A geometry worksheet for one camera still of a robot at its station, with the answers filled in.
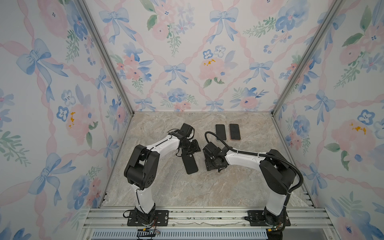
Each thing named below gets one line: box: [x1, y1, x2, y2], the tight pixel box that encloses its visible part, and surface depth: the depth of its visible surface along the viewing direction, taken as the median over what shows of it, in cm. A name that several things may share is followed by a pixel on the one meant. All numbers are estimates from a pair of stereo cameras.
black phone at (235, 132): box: [229, 123, 241, 140], surface depth 109 cm
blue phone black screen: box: [215, 124, 227, 141], surface depth 112 cm
